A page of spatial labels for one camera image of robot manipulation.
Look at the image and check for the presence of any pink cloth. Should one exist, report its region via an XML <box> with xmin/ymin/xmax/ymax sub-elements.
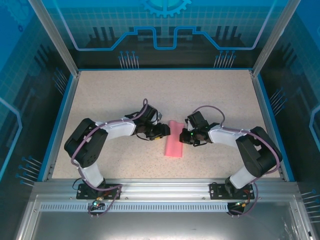
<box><xmin>164</xmin><ymin>119</ymin><xmax>186</xmax><ymax>158</ymax></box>

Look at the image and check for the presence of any aluminium mounting beam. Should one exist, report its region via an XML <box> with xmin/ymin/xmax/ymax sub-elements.
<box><xmin>32</xmin><ymin>178</ymin><xmax>301</xmax><ymax>202</ymax></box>

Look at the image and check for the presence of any blue table edge strip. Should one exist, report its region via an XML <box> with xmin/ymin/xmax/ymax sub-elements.
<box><xmin>256</xmin><ymin>73</ymin><xmax>296</xmax><ymax>182</ymax></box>
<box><xmin>36</xmin><ymin>73</ymin><xmax>76</xmax><ymax>182</ymax></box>

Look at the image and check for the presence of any grey metal tray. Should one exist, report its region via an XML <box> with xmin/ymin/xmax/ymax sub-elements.
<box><xmin>14</xmin><ymin>194</ymin><xmax>316</xmax><ymax>240</ymax></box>

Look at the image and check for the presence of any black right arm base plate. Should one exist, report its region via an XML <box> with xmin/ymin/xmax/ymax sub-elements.
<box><xmin>209</xmin><ymin>182</ymin><xmax>256</xmax><ymax>200</ymax></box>

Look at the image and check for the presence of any aluminium side rail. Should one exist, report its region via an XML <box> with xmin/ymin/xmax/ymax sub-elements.
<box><xmin>41</xmin><ymin>71</ymin><xmax>81</xmax><ymax>182</ymax></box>
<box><xmin>249</xmin><ymin>69</ymin><xmax>288</xmax><ymax>182</ymax></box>

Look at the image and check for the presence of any slotted grey cable duct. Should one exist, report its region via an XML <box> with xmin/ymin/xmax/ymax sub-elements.
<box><xmin>39</xmin><ymin>202</ymin><xmax>297</xmax><ymax>213</ymax></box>

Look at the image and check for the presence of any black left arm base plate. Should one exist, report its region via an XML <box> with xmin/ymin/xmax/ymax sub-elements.
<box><xmin>76</xmin><ymin>183</ymin><xmax>123</xmax><ymax>200</ymax></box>

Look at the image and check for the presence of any aluminium frame post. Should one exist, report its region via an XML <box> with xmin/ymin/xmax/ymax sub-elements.
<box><xmin>251</xmin><ymin>0</ymin><xmax>302</xmax><ymax>77</ymax></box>
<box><xmin>26</xmin><ymin>0</ymin><xmax>82</xmax><ymax>77</ymax></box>

